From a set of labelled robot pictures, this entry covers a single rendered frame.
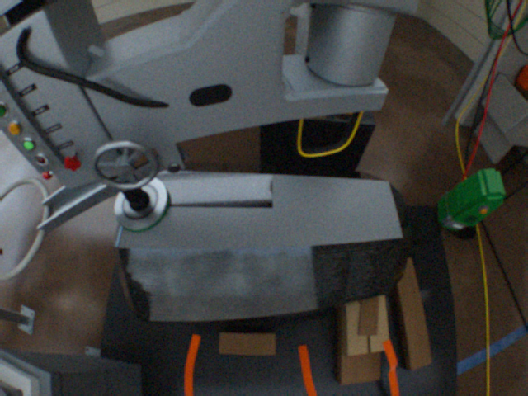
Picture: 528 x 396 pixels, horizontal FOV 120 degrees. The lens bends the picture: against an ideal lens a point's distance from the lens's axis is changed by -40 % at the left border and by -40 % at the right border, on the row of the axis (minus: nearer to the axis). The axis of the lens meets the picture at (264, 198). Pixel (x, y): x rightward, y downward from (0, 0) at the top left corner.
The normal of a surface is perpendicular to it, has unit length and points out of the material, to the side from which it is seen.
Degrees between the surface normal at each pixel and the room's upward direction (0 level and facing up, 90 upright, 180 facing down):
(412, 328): 0
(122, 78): 90
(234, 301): 45
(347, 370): 0
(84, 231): 0
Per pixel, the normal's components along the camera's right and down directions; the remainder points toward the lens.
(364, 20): -0.06, 0.86
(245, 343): 0.00, -0.51
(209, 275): 0.03, 0.24
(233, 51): 0.25, 0.83
